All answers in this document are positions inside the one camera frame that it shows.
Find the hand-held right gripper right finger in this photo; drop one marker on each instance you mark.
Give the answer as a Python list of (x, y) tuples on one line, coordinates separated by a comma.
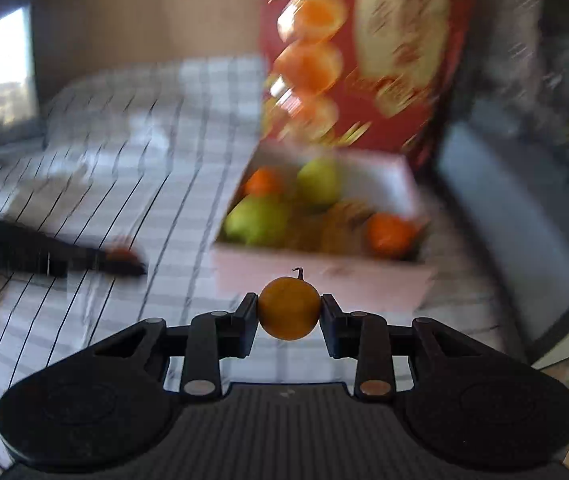
[(332, 325)]

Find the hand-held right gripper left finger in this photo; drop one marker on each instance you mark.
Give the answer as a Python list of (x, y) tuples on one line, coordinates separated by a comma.
[(247, 325)]

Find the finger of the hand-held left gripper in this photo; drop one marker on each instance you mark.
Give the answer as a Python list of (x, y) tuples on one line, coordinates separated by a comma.
[(89, 262)]

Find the small orange kumquat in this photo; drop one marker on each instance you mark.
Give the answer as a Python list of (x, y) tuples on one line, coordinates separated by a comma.
[(122, 255), (289, 310)]

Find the pink cardboard box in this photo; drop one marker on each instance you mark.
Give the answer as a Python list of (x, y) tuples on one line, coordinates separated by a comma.
[(364, 275)]

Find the long spotted yellow banana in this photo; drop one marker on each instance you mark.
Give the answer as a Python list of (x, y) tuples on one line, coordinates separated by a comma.
[(344, 230)]

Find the yellow-green pear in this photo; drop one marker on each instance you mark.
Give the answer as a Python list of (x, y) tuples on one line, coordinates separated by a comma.
[(257, 220)]

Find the mandarin orange with stalk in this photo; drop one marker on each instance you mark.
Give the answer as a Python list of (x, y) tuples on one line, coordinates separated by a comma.
[(264, 182)]

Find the large yellow lemon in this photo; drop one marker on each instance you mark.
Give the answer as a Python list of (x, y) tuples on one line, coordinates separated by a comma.
[(317, 180)]

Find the white black checkered tablecloth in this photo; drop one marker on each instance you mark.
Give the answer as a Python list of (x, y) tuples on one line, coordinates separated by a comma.
[(164, 160)]

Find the red egg snack bag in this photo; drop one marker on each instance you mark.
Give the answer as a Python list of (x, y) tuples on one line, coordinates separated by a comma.
[(414, 130)]

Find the glass panel computer case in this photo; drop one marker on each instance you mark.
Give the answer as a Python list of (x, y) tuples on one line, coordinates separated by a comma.
[(514, 160)]

